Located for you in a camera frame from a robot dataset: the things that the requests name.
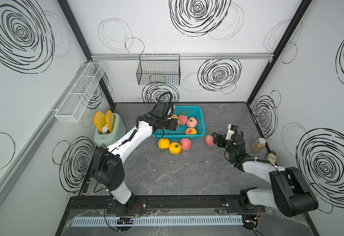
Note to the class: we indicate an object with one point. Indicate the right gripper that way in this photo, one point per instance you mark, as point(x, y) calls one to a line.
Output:
point(222, 138)

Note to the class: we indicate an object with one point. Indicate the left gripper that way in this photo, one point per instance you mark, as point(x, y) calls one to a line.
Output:
point(173, 125)

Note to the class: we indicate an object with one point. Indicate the yellow peach front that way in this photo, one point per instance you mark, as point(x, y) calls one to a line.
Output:
point(176, 117)

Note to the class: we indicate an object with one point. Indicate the pink peach with leaf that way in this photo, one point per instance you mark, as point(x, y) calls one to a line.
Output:
point(183, 118)

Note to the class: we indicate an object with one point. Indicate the pink peach front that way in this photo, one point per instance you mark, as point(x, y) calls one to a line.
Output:
point(191, 122)

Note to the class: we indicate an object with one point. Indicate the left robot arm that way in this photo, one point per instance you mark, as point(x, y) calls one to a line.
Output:
point(107, 162)

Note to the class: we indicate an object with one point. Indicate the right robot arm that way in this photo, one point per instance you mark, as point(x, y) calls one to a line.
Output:
point(290, 193)

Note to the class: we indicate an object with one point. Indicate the pink peach right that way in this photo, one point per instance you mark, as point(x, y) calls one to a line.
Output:
point(209, 139)

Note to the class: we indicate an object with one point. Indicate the yellow peach with leaf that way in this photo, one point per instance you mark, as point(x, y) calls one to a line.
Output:
point(175, 148)

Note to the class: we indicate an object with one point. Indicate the pink peach centre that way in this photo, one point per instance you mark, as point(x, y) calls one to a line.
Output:
point(185, 144)

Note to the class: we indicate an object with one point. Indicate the small brown glass bottle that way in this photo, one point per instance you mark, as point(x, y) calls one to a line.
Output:
point(258, 145)

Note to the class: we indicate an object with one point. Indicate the pale beige glass bottle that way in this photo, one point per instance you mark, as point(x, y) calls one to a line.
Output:
point(271, 157)

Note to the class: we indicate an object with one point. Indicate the yellow toast slice right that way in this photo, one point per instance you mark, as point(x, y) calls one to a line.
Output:
point(110, 120)

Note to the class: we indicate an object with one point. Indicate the yellow toast slice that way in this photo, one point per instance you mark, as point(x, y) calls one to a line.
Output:
point(110, 120)
point(99, 120)

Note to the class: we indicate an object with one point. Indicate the yellow toast slice left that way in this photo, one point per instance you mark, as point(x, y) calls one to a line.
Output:
point(99, 120)

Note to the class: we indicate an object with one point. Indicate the mint green toaster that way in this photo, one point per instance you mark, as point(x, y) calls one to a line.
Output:
point(107, 139)

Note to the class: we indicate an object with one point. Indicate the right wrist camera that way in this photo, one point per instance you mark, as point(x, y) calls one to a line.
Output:
point(232, 129)

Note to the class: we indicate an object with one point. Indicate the black wire wall basket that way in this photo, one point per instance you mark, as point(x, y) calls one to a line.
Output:
point(159, 68)

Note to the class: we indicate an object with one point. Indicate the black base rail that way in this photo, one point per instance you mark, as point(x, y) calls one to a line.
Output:
point(152, 203)

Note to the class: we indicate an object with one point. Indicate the white wire wall shelf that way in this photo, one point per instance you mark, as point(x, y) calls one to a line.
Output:
point(74, 105)

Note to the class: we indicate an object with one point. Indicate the white slotted cable duct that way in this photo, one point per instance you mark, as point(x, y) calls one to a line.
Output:
point(201, 220)

